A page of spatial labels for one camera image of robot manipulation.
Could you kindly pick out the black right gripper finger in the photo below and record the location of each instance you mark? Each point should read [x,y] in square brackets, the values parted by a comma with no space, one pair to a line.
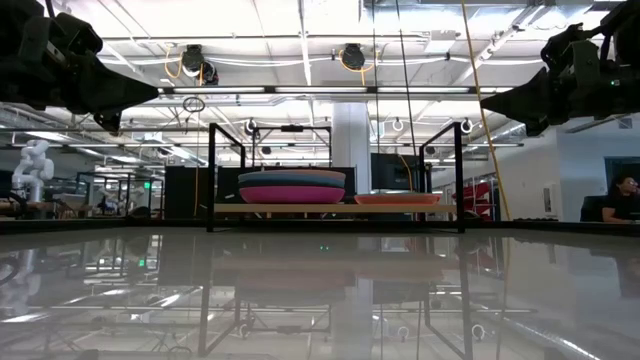
[525,97]

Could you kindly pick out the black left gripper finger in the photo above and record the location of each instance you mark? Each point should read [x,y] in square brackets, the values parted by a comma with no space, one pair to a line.
[125,92]

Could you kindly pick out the orange translucent plate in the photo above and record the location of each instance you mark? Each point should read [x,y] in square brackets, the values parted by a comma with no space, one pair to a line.
[397,200]

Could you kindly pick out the light blue opaque plate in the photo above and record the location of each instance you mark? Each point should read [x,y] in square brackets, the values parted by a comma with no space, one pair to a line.
[292,178]

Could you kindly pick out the magenta plate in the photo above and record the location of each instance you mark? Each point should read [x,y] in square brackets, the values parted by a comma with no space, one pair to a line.
[292,195]

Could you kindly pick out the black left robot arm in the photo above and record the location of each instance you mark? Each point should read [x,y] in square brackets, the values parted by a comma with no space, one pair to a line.
[15,20]

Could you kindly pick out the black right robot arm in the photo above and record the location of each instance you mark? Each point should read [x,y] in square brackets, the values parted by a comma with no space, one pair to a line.
[627,30]

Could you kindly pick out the white humanoid robot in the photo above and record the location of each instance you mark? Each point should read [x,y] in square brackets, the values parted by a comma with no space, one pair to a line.
[35,167]

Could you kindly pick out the red bin rack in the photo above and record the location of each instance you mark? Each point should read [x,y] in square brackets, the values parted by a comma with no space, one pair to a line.
[477,195]

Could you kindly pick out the black partition panels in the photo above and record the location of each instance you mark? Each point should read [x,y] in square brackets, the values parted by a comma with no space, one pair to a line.
[190,185]

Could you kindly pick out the person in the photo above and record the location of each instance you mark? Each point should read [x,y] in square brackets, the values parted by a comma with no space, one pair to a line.
[622,205]

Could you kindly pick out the black office chair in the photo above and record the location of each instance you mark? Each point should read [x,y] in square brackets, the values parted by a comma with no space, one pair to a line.
[590,210]

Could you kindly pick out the black monitor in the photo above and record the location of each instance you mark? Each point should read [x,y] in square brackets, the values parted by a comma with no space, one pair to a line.
[387,172]

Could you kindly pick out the white square pillar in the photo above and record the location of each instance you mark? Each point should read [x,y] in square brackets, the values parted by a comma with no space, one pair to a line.
[350,140]

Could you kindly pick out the overhead light bar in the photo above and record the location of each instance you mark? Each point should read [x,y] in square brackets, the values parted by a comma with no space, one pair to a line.
[320,90]

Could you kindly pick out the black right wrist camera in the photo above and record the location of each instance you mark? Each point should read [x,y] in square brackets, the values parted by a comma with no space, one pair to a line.
[570,47]

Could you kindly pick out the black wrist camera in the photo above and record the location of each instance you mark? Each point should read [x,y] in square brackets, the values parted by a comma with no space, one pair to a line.
[570,47]
[75,35]

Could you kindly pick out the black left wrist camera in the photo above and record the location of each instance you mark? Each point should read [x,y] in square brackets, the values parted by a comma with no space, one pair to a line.
[75,35]

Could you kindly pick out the black aluminium table frame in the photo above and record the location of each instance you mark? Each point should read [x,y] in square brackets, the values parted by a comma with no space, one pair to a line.
[100,226]

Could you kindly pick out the black background rig frame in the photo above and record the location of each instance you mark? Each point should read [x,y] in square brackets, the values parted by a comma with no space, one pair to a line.
[292,128]

